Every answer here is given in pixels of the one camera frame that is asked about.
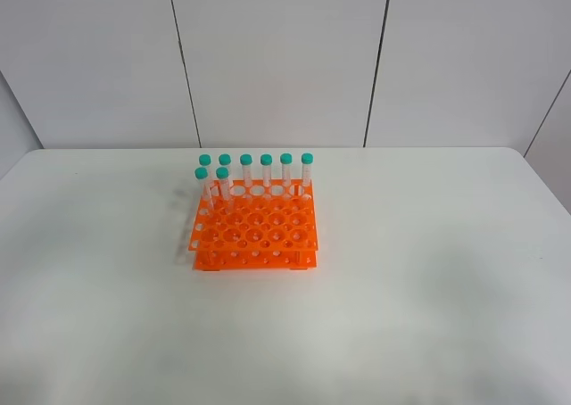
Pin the orange test tube rack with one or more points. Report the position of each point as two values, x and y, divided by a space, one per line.
257 228

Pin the green-capped test tube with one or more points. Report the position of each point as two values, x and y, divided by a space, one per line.
225 188
204 181

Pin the row test tube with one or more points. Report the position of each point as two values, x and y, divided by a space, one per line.
225 161
206 164
286 160
246 163
307 160
266 163

